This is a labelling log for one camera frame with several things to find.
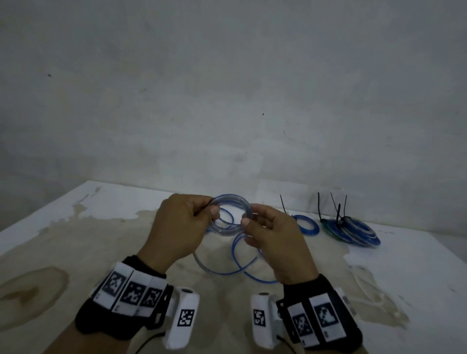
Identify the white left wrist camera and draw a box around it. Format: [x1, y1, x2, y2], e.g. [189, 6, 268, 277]
[162, 287, 200, 350]

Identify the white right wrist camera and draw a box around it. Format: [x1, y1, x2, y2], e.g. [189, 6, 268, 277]
[251, 291, 284, 350]

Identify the person's right hand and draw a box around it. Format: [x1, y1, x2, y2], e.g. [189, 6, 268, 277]
[240, 203, 320, 286]

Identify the solid blue cable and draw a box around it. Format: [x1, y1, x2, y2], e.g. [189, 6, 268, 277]
[206, 204, 282, 284]
[326, 220, 360, 244]

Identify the person's left hand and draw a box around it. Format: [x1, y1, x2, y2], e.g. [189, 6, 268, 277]
[136, 193, 221, 275]

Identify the black wristband with markers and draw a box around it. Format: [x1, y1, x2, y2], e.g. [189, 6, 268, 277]
[276, 273, 364, 353]
[74, 255, 174, 342]

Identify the black right wristband with markers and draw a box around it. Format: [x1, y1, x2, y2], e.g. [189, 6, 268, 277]
[276, 273, 364, 353]

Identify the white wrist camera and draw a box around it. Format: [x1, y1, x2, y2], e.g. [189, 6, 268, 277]
[251, 291, 284, 350]
[162, 287, 200, 350]

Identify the black right camera cord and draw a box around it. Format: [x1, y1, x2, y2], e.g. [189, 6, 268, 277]
[277, 334, 304, 354]

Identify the black camera cord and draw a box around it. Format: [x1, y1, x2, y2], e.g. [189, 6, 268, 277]
[277, 334, 304, 354]
[133, 330, 167, 354]

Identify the black left camera cord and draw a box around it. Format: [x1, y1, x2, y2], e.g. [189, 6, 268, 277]
[133, 330, 167, 354]

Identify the black left wristband with markers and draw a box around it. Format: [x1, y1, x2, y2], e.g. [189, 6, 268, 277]
[74, 255, 174, 342]

